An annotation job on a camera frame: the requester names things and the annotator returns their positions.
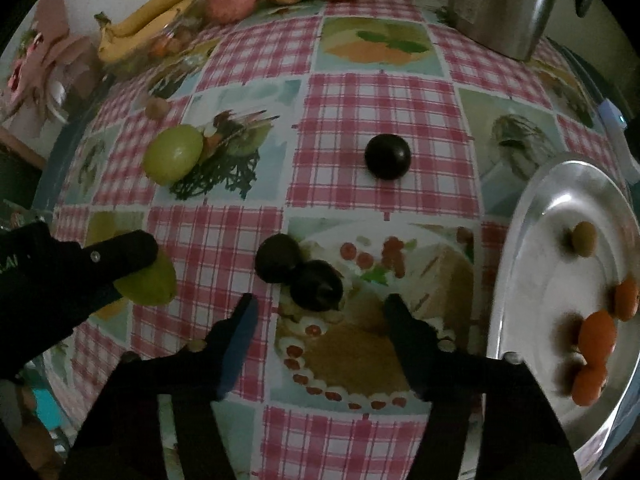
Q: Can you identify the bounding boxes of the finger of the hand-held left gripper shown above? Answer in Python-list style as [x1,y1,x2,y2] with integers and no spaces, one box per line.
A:
[80,230,160,284]

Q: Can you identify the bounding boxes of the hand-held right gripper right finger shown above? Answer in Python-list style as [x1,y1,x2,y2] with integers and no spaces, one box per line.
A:
[382,293,583,480]

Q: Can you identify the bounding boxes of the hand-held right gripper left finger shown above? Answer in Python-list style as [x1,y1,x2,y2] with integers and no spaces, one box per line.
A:
[60,293,261,480]

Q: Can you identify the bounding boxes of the green mango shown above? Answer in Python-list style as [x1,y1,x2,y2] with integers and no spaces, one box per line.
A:
[112,250,178,307]

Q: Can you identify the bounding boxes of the dark purple plum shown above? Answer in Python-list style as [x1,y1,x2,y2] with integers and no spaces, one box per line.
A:
[255,234,303,285]
[290,260,345,312]
[364,133,412,180]

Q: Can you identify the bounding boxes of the round green apple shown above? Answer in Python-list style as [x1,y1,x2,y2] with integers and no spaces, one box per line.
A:
[142,125,205,184]

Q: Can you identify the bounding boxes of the round steel plate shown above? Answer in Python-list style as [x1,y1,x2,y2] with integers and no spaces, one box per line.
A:
[487,152,640,471]

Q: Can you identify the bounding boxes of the orange mandarin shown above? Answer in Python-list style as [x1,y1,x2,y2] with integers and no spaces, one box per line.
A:
[571,365,608,407]
[578,310,618,366]
[612,277,640,322]

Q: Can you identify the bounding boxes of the small brown kiwi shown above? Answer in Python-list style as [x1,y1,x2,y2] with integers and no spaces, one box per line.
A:
[570,221,598,257]

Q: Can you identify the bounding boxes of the teal storage bin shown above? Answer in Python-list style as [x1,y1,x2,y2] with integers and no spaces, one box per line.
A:
[25,385,66,431]

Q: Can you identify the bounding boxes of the pink flower bouquet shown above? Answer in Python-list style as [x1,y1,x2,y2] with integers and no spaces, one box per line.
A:
[0,0,101,121]

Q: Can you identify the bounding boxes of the clear plastic fruit container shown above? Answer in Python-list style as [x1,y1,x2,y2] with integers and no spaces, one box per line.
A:
[107,7,211,78]

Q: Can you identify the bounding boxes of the yellow banana bunch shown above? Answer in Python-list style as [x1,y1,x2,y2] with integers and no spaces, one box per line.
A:
[95,0,208,64]

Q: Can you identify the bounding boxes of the red checkered printed tablecloth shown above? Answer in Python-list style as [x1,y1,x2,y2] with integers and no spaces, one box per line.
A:
[50,0,631,480]

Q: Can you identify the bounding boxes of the small white device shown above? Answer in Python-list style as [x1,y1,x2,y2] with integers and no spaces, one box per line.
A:
[597,100,628,131]

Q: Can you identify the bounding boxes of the stainless steel thermos jug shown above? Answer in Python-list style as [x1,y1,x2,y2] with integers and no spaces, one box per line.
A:
[447,0,596,61]

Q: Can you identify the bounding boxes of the reddish brown wooden handle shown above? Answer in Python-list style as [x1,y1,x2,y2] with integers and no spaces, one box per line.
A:
[0,125,48,168]

